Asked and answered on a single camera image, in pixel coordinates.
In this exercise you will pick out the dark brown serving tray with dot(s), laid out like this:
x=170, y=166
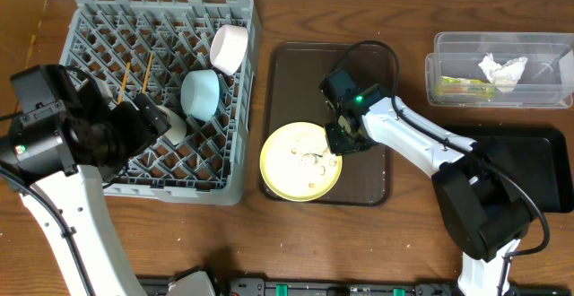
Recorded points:
x=293, y=95

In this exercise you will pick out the yellow plate with scraps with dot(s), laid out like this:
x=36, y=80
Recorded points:
x=297, y=164

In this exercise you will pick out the pink bowl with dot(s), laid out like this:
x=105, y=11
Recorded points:
x=228, y=48

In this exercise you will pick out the black plastic tray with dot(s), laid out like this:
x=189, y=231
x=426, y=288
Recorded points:
x=542, y=155

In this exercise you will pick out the wooden chopstick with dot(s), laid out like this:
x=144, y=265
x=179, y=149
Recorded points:
x=147, y=73
x=124, y=83

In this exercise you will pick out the grey plastic dishwasher rack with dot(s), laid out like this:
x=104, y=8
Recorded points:
x=208, y=166

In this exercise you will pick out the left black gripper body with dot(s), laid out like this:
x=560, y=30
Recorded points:
x=146, y=119

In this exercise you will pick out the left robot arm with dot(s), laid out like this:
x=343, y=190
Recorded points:
x=70, y=209

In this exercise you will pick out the green orange snack wrapper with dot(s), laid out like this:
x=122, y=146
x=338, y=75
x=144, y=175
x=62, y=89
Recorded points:
x=451, y=86

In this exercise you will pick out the clear plastic container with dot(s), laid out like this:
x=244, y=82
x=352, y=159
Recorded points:
x=547, y=82

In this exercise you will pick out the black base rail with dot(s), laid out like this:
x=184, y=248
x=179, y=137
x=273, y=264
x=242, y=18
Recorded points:
x=262, y=287

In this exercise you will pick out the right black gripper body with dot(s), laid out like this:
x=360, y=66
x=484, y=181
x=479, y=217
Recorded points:
x=340, y=139

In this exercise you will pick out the pale green cup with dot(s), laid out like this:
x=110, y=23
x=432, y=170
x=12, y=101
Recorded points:
x=178, y=128

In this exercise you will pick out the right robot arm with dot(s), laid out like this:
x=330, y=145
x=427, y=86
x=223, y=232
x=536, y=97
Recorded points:
x=485, y=211

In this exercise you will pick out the light blue bowl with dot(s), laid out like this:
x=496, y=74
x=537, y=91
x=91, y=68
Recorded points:
x=200, y=93

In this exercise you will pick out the white tissue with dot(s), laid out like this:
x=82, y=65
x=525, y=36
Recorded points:
x=504, y=77

